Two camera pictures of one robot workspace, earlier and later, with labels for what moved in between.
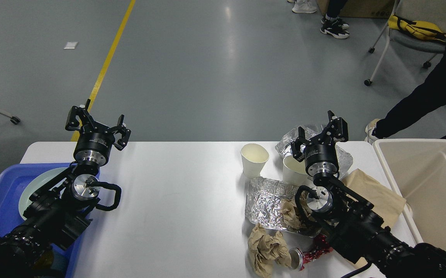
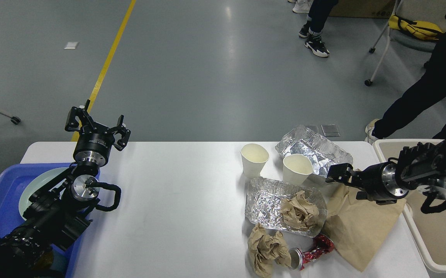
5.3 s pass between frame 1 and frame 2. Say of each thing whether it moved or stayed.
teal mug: moved
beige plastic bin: stayed
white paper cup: stayed
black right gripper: moved
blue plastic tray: stayed
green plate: stayed
